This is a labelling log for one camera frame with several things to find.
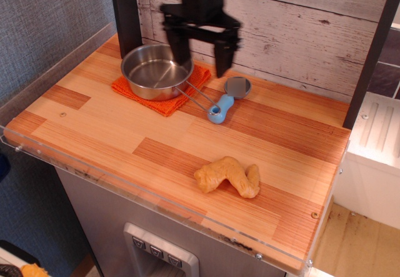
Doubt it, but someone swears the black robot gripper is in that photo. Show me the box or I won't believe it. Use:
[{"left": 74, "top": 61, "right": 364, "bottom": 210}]
[{"left": 160, "top": 0, "right": 241, "bottom": 78}]

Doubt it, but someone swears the blue handled grey spoon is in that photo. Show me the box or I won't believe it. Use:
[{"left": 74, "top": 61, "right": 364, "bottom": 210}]
[{"left": 207, "top": 76, "right": 252, "bottom": 124}]

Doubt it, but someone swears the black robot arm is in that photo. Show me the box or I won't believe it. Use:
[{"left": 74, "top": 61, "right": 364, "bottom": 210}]
[{"left": 160, "top": 0, "right": 241, "bottom": 78}]

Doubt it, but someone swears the orange knitted cloth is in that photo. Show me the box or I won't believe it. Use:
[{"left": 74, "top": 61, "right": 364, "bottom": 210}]
[{"left": 111, "top": 64, "right": 211, "bottom": 117}]

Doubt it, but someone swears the stainless steel pan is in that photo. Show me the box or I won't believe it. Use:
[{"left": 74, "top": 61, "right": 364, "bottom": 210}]
[{"left": 120, "top": 44, "right": 222, "bottom": 116}]

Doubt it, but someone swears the tan toy chicken piece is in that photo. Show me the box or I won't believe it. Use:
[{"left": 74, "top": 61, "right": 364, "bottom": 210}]
[{"left": 194, "top": 156, "right": 260, "bottom": 199}]

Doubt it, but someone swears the clear acrylic edge guard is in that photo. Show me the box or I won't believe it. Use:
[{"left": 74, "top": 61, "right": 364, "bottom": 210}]
[{"left": 3, "top": 121, "right": 318, "bottom": 276}]

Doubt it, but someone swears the grey toy fridge cabinet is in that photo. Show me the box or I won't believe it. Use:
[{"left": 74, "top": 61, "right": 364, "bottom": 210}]
[{"left": 56, "top": 169, "right": 285, "bottom": 276}]

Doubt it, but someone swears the silver dispenser panel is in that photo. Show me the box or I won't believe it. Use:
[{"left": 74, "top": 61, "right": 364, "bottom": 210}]
[{"left": 123, "top": 223, "right": 200, "bottom": 276}]

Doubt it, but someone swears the white toy sink unit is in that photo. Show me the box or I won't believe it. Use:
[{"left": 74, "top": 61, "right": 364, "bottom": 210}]
[{"left": 333, "top": 93, "right": 399, "bottom": 228}]

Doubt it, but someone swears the orange object bottom left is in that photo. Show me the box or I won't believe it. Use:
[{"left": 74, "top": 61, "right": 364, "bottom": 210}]
[{"left": 21, "top": 263, "right": 49, "bottom": 277}]

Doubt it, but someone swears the dark left frame post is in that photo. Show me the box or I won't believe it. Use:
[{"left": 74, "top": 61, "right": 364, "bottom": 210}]
[{"left": 112, "top": 0, "right": 143, "bottom": 58}]

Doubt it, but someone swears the dark frame post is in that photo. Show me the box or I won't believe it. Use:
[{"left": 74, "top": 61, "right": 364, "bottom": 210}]
[
  {"left": 112, "top": 0, "right": 143, "bottom": 58},
  {"left": 342, "top": 0, "right": 399, "bottom": 129}
]

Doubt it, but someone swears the dark right frame post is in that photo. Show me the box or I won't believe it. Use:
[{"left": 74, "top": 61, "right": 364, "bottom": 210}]
[{"left": 342, "top": 0, "right": 399, "bottom": 129}]

